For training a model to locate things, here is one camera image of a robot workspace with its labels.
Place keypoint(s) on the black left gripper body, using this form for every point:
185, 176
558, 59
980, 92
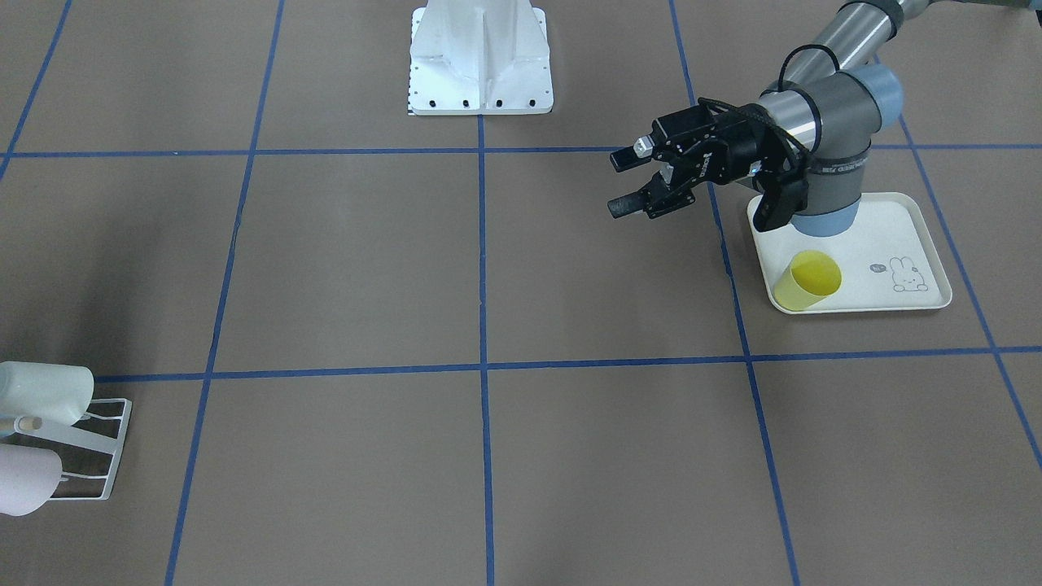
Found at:
735, 155

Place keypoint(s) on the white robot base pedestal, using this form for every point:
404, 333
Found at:
479, 58

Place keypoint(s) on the pink plastic cup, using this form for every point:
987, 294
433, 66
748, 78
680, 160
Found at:
29, 477

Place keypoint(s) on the yellow plastic cup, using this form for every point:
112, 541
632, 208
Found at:
810, 277

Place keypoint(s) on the white wire cup rack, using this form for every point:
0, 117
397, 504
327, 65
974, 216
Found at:
90, 449

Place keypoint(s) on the cream plastic tray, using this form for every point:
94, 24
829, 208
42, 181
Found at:
886, 261

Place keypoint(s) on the white plastic cup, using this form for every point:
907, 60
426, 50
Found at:
56, 393

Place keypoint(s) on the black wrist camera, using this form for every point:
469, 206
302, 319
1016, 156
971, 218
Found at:
784, 163

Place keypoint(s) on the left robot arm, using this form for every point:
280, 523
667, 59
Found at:
832, 97

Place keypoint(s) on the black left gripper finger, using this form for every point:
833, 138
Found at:
642, 151
640, 202

